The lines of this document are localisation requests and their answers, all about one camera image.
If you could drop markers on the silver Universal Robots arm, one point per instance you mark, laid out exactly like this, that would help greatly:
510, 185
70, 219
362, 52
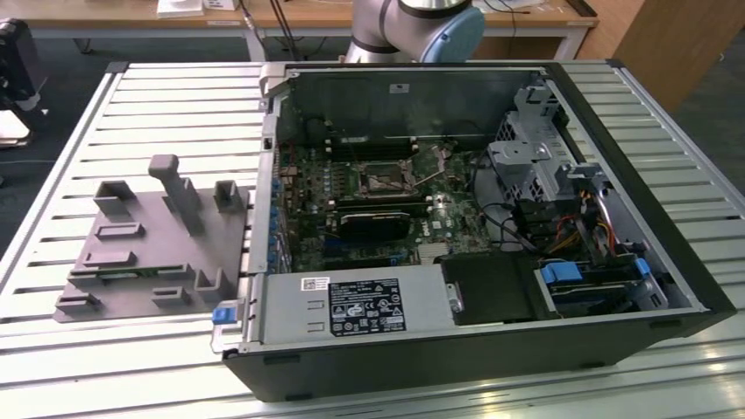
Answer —
384, 26

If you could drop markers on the CPU socket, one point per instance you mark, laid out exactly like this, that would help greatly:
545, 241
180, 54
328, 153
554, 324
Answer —
385, 178

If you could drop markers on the white box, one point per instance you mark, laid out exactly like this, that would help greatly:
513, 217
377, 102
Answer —
180, 8

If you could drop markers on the grey parts rack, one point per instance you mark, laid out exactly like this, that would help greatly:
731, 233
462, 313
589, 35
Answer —
157, 244

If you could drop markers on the green RAM stick in rack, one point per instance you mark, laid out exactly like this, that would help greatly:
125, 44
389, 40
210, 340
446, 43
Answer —
125, 273

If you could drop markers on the blue case latch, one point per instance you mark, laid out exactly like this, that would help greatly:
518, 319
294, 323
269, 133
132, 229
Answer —
224, 316

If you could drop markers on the black graphics card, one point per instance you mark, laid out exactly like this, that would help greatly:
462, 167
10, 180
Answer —
374, 227

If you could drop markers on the grey power supply unit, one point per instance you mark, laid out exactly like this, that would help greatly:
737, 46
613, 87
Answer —
290, 305

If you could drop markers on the socket locking lever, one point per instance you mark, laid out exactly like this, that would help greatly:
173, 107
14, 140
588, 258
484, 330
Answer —
433, 172

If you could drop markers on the black power supply label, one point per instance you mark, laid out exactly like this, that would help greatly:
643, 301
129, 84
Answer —
366, 307

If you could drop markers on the green motherboard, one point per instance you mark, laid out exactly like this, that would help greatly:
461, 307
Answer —
448, 222

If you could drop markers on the small silver heat sink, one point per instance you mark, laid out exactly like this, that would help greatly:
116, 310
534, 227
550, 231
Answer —
433, 253

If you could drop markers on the silver disk bay cage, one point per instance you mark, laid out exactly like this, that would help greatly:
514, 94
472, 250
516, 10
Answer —
524, 161

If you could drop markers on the black plastic air shroud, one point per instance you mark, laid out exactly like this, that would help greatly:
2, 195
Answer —
494, 288

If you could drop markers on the black open PC case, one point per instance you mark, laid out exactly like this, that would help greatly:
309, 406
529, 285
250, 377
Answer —
406, 371

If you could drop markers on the hard disk in blue carrier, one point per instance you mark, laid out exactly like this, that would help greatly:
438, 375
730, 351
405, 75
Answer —
561, 272

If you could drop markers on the wooden cabinet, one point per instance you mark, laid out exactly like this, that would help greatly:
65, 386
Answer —
681, 48

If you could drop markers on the blue drive bay tab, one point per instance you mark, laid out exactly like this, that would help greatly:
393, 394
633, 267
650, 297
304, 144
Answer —
642, 268

